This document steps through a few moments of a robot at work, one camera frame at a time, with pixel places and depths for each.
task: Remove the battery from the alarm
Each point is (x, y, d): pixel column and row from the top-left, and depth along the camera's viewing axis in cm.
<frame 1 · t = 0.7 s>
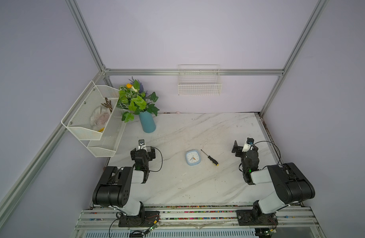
left hand: (144, 147, 94), fingers open
right hand: (243, 143, 93), fingers open
black yellow screwdriver: (214, 162, 95), on the table
teal vase: (148, 123, 107), point 9 cm above the table
brown twigs in shelf: (108, 104, 84), point 33 cm above the table

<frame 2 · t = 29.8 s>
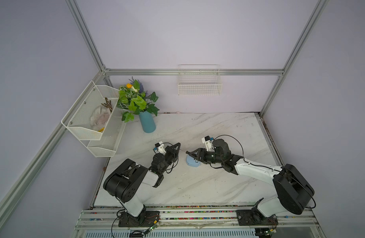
left hand: (181, 143, 85), fingers closed
right hand: (191, 157, 82), fingers open
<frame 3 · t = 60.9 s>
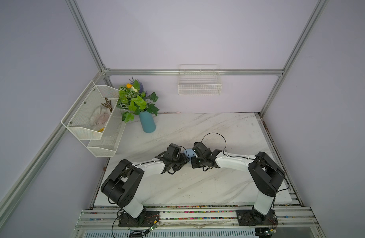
left hand: (189, 160, 91), fingers open
right hand: (193, 164, 92), fingers closed
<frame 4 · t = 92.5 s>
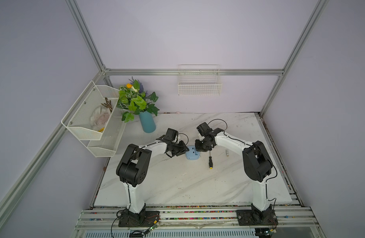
left hand: (188, 150, 95), fingers open
right hand: (197, 150, 95), fingers closed
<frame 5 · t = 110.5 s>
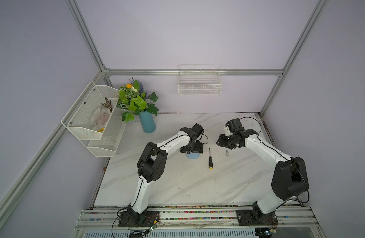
left hand: (195, 150, 95), fingers open
right hand: (220, 144, 90), fingers open
